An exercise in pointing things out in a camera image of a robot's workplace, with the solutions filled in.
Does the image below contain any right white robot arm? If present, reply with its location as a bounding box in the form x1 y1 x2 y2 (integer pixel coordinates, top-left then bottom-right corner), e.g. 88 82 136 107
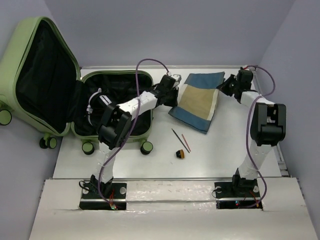
212 67 287 199

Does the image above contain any green hard-shell suitcase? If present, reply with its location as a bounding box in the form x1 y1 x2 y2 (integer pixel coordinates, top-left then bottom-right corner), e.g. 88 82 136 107
0 16 153 155

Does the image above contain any small black orange cap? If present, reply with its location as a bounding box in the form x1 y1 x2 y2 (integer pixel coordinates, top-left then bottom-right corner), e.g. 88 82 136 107
175 149 185 159

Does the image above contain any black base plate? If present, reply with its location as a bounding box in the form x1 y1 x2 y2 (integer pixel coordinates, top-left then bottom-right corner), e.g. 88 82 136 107
78 180 127 211
211 181 263 210

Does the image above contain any white front cover board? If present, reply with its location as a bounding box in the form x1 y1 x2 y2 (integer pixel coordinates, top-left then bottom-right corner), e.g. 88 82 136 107
30 177 317 240

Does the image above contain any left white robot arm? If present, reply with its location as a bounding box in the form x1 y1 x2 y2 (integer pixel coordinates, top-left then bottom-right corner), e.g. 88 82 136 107
90 73 181 201

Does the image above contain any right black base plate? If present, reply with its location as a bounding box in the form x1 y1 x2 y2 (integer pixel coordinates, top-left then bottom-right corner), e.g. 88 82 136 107
211 181 263 210

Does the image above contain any white and black item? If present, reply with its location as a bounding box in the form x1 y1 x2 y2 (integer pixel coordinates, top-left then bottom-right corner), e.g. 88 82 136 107
86 88 112 126

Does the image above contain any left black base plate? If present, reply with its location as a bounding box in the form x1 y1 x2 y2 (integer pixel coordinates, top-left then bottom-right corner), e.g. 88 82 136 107
78 180 127 211

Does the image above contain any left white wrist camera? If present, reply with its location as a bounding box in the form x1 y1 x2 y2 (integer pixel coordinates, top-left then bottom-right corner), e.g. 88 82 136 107
167 72 182 85

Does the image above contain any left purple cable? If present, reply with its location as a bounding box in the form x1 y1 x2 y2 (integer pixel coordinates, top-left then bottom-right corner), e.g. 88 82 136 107
97 58 173 208

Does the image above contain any blue and tan cloth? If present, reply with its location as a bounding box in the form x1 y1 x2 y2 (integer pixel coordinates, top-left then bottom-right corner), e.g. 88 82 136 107
168 71 225 134

